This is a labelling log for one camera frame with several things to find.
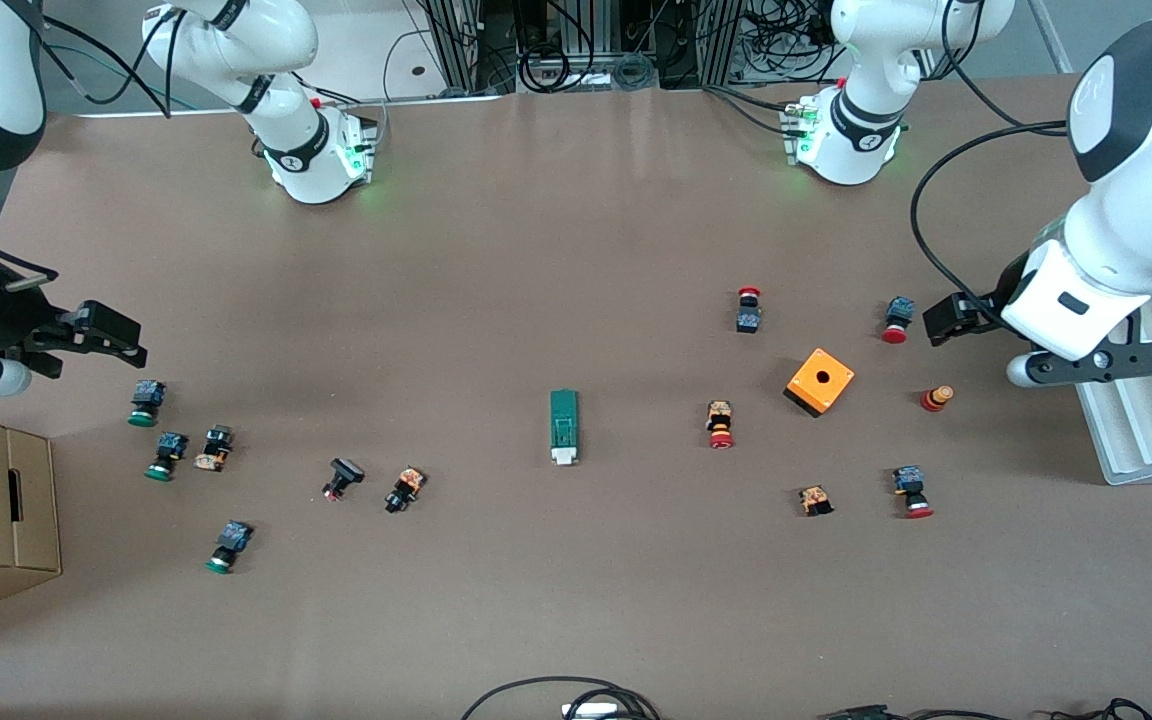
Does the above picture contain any black looped cable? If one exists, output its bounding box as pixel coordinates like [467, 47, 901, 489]
[461, 677, 662, 720]

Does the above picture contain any green push button switch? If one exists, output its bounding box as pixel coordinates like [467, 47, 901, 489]
[128, 380, 167, 428]
[204, 520, 255, 575]
[144, 432, 189, 482]

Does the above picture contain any orange button enclosure box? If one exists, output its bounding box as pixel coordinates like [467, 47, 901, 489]
[784, 347, 855, 419]

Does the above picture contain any white panel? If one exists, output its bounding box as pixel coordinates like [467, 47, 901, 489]
[308, 0, 512, 106]

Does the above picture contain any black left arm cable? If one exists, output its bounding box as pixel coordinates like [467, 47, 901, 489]
[910, 120, 1074, 313]

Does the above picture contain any grey metal bar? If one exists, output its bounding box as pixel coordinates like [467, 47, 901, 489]
[1028, 0, 1074, 73]

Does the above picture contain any black cable bundle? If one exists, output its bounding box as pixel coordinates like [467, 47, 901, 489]
[821, 698, 1152, 720]
[731, 0, 842, 86]

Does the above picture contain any aluminium equipment rack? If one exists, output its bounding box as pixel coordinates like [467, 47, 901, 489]
[416, 0, 747, 93]

